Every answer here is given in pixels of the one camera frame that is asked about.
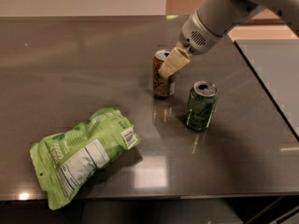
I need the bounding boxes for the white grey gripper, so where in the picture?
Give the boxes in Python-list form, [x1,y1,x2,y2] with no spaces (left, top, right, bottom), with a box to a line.
[158,10,224,78]

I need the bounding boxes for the orange soda can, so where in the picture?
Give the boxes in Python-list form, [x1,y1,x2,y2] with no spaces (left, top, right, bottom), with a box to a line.
[152,49,175,98]

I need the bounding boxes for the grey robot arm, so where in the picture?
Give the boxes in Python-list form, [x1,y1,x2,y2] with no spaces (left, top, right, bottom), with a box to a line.
[159,0,299,78]

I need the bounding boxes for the green soda can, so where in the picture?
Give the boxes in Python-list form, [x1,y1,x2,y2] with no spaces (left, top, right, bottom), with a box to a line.
[186,81,218,132]

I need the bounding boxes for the green rice chip bag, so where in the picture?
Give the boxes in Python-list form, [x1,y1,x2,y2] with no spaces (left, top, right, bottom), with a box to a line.
[30,107,141,210]

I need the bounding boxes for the grey side table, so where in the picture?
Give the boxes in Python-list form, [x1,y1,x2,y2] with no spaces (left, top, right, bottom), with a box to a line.
[235,39,299,137]

